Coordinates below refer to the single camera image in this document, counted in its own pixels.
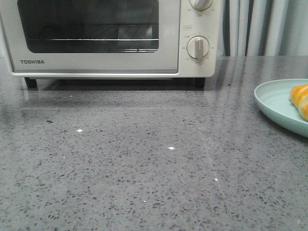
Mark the oven glass door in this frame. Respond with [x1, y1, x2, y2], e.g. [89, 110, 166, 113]
[0, 0, 181, 73]

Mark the golden croissant bread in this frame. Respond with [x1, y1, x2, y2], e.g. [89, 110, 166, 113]
[290, 84, 308, 120]

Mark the lower oven timer knob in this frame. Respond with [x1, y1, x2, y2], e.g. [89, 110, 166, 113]
[187, 36, 209, 60]

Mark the upper oven control knob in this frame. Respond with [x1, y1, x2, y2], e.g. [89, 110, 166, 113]
[190, 0, 213, 11]

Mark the white Toshiba toaster oven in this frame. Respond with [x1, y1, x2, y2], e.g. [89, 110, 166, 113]
[0, 0, 222, 88]

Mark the light green plate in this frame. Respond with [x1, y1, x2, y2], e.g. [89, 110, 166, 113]
[254, 79, 308, 137]

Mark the grey curtain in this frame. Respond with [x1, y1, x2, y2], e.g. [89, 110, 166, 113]
[218, 0, 308, 57]

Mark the oven wire rack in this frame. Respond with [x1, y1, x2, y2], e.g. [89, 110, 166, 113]
[25, 24, 159, 53]

